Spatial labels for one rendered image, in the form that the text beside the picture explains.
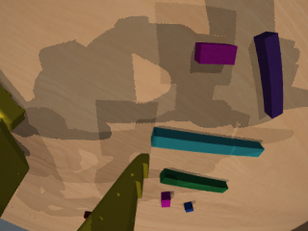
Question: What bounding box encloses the turquoise rod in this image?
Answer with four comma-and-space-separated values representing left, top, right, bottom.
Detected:
151, 127, 265, 157

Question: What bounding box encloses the green rod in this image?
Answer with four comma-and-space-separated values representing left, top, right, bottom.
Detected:
160, 168, 228, 193

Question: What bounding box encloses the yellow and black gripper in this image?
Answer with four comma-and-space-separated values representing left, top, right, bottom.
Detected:
77, 153, 149, 231

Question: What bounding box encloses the small blue cube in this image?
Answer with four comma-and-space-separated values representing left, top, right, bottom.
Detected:
184, 201, 193, 213

